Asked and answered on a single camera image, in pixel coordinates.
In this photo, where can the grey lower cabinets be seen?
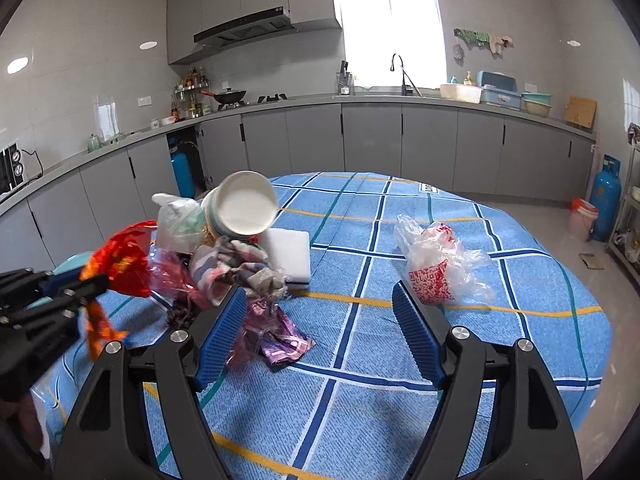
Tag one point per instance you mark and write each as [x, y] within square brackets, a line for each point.
[430, 145]

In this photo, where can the purple foil wrapper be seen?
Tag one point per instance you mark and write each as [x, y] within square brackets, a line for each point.
[280, 340]

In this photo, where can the beige hanging cloth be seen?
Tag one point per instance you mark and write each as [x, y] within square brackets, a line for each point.
[500, 44]

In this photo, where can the green hanging cloth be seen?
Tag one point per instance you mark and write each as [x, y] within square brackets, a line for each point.
[472, 36]

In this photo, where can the black microwave oven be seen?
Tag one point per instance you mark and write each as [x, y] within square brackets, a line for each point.
[10, 167]

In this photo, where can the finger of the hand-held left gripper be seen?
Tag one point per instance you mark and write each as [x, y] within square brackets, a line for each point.
[60, 282]
[50, 330]

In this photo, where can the gas stove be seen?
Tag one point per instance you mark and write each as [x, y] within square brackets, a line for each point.
[272, 97]

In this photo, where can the blue plaid tablecloth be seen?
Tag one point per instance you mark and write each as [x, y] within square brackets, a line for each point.
[350, 410]

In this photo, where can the spice rack with bottles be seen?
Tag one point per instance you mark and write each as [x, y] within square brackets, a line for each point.
[190, 95]

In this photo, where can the green ceramic jar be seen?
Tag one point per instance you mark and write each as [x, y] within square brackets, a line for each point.
[93, 144]

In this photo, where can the cardboard scrap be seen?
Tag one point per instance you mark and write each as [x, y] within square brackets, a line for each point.
[591, 261]

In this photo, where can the white paper bowl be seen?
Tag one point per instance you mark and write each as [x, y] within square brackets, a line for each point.
[247, 205]

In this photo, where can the light blue plastic basin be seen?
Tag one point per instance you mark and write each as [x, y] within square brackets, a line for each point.
[75, 262]

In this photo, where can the clear bag with green contents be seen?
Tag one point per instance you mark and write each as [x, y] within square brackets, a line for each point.
[180, 225]

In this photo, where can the black range hood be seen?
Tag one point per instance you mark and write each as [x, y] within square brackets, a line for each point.
[240, 30]

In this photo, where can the blue water filter cylinder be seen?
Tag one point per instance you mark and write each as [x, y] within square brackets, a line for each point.
[181, 170]

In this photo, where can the green plastic basins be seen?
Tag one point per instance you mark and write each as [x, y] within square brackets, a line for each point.
[536, 105]

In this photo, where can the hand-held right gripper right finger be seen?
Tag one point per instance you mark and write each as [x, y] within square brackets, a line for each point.
[415, 340]

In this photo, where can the knife holder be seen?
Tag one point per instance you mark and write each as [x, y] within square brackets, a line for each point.
[345, 85]

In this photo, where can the clear plastic bag red print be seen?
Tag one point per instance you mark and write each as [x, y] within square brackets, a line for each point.
[430, 270]

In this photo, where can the pink trash bin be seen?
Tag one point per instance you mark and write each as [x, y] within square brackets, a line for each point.
[582, 220]

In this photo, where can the wooden cutting board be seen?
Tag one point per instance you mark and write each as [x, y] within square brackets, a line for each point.
[580, 111]

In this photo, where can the pink transparent plastic wrapper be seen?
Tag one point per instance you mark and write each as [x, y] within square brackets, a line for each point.
[167, 270]

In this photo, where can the red snack wrapper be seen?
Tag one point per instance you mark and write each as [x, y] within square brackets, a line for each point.
[125, 260]

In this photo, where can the black sink faucet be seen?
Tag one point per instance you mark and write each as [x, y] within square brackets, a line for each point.
[403, 77]

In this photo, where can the metal shelf rack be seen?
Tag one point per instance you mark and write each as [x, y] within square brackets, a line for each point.
[631, 170]

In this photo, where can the blue gas cylinder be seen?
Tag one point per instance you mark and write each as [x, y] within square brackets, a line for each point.
[606, 200]

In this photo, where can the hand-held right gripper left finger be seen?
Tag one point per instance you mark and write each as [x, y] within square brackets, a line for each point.
[220, 345]

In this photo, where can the blue dish rack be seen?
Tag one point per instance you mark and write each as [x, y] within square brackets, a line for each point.
[500, 92]

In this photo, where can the white sponge block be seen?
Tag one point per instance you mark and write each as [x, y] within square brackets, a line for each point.
[290, 255]

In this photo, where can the black wok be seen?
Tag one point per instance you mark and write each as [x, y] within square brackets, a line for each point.
[230, 96]

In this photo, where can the bright window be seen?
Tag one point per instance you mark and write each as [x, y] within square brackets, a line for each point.
[390, 40]

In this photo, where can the white plastic basin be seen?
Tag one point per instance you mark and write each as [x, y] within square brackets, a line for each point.
[460, 92]

